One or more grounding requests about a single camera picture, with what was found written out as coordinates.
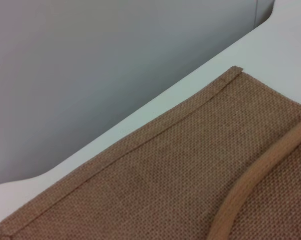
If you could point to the brown jute handbag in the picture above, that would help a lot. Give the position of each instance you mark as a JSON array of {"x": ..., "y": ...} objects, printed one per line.
[{"x": 165, "y": 175}]

